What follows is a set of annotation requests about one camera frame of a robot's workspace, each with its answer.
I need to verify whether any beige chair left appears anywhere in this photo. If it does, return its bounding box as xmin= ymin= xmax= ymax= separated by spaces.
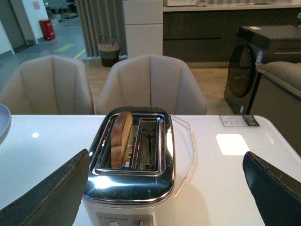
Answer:
xmin=0 ymin=55 xmax=95 ymax=115

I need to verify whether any label card on table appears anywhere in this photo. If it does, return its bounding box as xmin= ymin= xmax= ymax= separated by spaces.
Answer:
xmin=219 ymin=115 xmax=259 ymax=127

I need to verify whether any woven basket with handles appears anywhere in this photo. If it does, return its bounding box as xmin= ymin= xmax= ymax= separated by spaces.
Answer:
xmin=97 ymin=35 xmax=120 ymax=67

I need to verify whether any white cabinet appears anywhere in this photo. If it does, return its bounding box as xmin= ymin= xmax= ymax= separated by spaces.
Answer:
xmin=122 ymin=0 xmax=163 ymax=58

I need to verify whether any grey curtain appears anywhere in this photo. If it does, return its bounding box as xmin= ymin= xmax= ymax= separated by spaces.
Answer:
xmin=76 ymin=0 xmax=127 ymax=58

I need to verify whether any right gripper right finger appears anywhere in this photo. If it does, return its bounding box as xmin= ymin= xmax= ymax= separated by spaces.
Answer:
xmin=242 ymin=151 xmax=301 ymax=226

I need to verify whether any beige chair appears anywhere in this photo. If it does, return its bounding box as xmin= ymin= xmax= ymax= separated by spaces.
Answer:
xmin=96 ymin=54 xmax=207 ymax=115
xmin=0 ymin=55 xmax=95 ymax=115

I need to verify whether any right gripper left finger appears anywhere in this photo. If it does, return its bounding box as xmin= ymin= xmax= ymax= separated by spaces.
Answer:
xmin=0 ymin=149 xmax=89 ymax=226

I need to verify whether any beige cushion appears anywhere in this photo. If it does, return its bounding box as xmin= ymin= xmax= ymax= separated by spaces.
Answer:
xmin=255 ymin=61 xmax=301 ymax=101

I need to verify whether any bread slice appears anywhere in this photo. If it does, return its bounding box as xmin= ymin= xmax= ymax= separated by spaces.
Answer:
xmin=111 ymin=112 xmax=133 ymax=169

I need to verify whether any white round plate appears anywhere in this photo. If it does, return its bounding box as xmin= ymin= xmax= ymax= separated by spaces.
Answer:
xmin=0 ymin=104 xmax=11 ymax=144

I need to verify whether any white chrome toaster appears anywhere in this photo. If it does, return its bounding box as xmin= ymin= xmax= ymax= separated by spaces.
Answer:
xmin=83 ymin=107 xmax=176 ymax=226

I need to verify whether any black washing machine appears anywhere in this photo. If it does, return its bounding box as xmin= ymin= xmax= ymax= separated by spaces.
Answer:
xmin=223 ymin=25 xmax=301 ymax=115

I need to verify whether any beige chair right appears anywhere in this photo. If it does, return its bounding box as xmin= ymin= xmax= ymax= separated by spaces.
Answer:
xmin=96 ymin=54 xmax=207 ymax=115

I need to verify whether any dark kitchen counter cabinet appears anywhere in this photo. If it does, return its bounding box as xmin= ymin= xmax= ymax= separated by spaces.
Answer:
xmin=163 ymin=0 xmax=301 ymax=62

